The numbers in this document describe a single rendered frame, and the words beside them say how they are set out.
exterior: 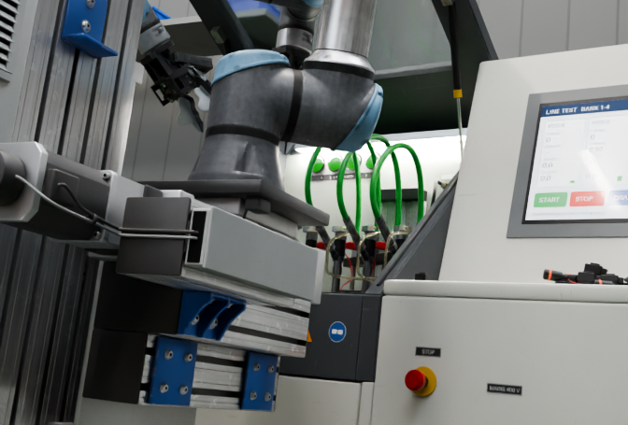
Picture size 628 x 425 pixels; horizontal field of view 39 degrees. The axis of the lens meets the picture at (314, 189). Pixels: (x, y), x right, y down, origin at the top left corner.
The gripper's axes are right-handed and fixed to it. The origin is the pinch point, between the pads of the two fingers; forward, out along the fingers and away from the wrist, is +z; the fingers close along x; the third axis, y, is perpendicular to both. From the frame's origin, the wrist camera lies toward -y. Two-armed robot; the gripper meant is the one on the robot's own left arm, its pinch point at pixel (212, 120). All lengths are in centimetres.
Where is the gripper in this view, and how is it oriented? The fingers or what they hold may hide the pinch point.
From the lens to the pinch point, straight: 202.5
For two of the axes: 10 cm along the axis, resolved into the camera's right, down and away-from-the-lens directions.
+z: 5.2, 8.3, 1.9
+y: -4.8, 4.7, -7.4
